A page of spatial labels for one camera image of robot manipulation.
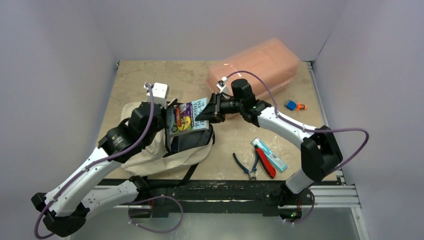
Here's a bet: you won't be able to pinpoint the light blue treehouse book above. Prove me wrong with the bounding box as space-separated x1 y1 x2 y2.
166 97 209 137

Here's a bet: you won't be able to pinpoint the beige canvas backpack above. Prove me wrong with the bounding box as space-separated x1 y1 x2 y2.
119 97 216 186

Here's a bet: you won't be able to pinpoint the teal pencil pack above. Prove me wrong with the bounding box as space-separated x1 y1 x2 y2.
251 137 288 173

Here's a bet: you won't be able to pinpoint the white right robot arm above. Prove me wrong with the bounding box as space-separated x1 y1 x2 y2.
195 78 343 204

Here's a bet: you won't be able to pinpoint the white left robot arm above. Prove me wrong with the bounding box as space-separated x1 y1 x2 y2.
31 101 167 240

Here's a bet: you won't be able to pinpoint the orange blue small item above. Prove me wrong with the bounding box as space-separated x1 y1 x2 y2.
284 100 307 111

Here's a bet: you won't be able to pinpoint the translucent pink plastic box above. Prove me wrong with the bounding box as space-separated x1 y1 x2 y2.
205 38 300 94

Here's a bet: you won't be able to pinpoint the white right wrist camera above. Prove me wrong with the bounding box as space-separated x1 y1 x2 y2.
216 76 229 94

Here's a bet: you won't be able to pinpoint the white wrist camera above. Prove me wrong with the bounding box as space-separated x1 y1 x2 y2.
216 76 229 94
144 82 170 109

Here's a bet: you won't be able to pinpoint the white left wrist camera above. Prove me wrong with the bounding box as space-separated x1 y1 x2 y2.
144 82 170 109

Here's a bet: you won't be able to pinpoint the red handled cutter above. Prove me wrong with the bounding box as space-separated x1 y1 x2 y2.
254 145 276 179

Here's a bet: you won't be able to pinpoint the blue handled pliers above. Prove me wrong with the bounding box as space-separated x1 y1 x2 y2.
232 152 260 181

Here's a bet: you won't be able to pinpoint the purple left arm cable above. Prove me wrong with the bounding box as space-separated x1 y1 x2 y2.
34 82 156 240

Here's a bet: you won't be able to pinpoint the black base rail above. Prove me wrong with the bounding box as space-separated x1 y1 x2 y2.
99 178 314 218

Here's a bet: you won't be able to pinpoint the aluminium frame rail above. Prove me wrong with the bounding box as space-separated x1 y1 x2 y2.
305 61 361 208

